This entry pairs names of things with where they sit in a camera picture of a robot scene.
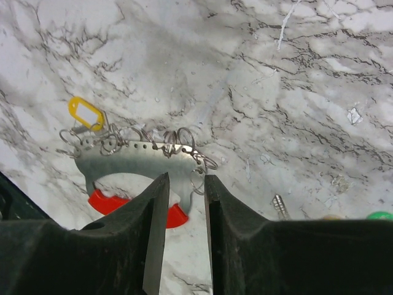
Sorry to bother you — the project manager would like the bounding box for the green key tag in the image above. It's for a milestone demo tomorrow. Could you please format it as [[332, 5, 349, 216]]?
[[367, 211, 393, 221]]

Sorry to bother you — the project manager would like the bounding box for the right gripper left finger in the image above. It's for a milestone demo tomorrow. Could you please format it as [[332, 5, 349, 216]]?
[[1, 174, 169, 294]]

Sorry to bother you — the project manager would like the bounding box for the yellow key tag with key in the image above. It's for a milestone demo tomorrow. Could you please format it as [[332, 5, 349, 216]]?
[[272, 194, 341, 221]]

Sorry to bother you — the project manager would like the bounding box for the metal key holder red handle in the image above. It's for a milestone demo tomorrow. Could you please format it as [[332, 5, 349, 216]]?
[[59, 125, 218, 229]]

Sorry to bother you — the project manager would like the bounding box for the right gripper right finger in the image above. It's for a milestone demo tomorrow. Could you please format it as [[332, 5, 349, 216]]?
[[204, 175, 392, 294]]

